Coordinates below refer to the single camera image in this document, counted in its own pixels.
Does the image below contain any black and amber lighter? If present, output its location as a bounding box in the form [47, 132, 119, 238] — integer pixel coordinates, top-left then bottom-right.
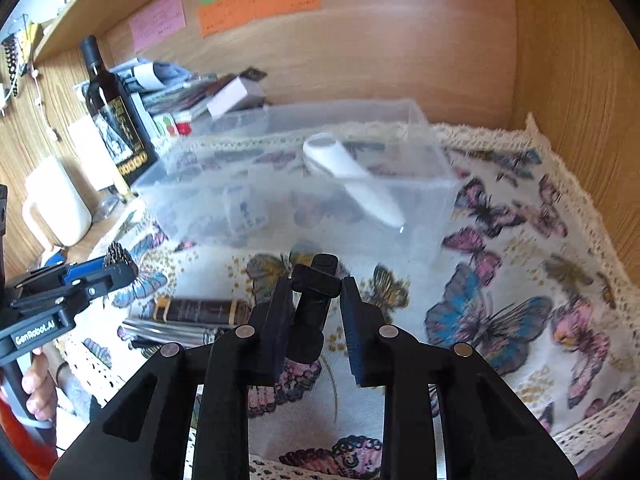
[152, 297, 253, 327]

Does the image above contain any black plastic clip object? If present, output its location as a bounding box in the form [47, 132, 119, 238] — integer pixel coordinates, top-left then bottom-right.
[286, 254, 342, 364]

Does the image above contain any white travel power adapter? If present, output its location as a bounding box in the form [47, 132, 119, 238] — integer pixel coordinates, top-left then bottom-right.
[222, 184, 269, 237]

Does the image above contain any person's left hand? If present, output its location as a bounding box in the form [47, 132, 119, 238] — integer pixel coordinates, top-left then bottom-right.
[22, 348, 58, 422]

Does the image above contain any silver metal bar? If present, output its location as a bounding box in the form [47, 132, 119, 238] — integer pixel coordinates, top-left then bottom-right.
[117, 318, 229, 348]

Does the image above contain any white plastic bottle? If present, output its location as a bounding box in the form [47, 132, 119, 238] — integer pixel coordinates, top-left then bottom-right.
[22, 157, 91, 252]

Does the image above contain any butterfly print lace cloth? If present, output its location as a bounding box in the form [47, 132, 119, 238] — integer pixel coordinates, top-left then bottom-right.
[49, 114, 640, 480]

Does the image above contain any clear plastic storage box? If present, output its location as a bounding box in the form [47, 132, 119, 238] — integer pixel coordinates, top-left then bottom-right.
[136, 100, 458, 261]

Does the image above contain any dark wine bottle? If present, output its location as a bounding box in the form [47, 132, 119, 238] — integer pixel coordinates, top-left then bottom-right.
[80, 36, 157, 188]

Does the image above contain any white paper card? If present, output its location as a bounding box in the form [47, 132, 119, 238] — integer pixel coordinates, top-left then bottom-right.
[207, 76, 266, 119]

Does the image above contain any stack of magazines and papers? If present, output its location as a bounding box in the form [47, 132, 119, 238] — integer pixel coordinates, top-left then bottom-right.
[111, 58, 235, 136]

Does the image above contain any pink paper note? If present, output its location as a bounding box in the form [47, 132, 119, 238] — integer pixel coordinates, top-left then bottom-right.
[129, 0, 186, 52]

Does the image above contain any orange paper note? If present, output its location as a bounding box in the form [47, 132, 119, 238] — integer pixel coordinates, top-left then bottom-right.
[198, 0, 321, 37]

